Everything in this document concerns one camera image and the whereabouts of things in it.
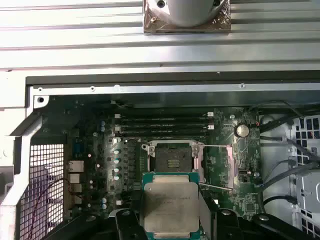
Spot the CPU socket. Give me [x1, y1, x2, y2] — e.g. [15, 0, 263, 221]
[140, 139, 206, 191]

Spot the thick grey cable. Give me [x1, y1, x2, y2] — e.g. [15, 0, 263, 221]
[259, 161, 319, 193]

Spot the metal CPU socket cover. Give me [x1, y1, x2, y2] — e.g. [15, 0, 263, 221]
[192, 143, 238, 193]

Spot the metal ethernet port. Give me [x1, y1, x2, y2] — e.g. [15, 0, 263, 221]
[67, 160, 85, 174]

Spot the thin black cable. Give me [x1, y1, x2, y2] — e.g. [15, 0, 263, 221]
[247, 99, 305, 120]

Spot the RAM slot with white clips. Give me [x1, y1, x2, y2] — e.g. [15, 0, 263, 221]
[114, 112, 215, 121]
[114, 125, 215, 133]

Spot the thin red wire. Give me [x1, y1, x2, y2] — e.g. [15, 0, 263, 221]
[24, 177, 82, 240]

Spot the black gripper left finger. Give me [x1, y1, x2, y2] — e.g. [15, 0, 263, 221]
[44, 191, 148, 240]

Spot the metal CPU locking lever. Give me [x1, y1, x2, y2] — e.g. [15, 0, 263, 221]
[199, 182, 235, 193]

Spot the green motherboard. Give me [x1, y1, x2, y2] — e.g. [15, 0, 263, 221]
[46, 96, 263, 226]

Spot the grey metal drive cage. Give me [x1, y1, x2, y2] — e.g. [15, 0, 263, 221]
[287, 116, 320, 240]

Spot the blue rear port connector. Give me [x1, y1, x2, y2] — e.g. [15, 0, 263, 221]
[74, 142, 84, 158]

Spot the CPU with silver lid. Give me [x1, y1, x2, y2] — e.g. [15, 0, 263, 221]
[139, 171, 201, 240]

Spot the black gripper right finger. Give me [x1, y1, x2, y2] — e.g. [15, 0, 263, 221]
[199, 191, 310, 240]

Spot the flat dark cable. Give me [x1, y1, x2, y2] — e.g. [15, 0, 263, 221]
[259, 134, 316, 163]

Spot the RAM slot with black clips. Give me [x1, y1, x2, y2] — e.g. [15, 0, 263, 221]
[119, 119, 210, 127]
[119, 131, 210, 138]

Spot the round silver coin battery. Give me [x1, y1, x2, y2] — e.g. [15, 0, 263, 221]
[234, 122, 250, 138]

